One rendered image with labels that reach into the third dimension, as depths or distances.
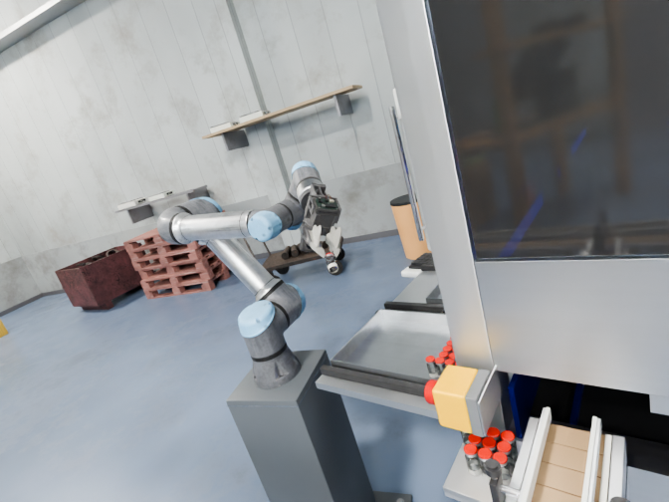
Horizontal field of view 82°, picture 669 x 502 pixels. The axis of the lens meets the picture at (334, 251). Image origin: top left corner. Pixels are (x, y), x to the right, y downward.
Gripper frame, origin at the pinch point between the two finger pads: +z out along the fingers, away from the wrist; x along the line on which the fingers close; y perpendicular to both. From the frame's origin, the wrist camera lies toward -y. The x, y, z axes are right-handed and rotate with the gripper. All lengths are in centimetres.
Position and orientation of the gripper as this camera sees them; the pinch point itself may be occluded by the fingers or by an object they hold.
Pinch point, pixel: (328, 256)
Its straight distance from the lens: 87.6
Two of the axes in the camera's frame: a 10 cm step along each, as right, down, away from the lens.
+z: 2.3, 6.5, -7.3
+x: 9.4, 0.5, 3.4
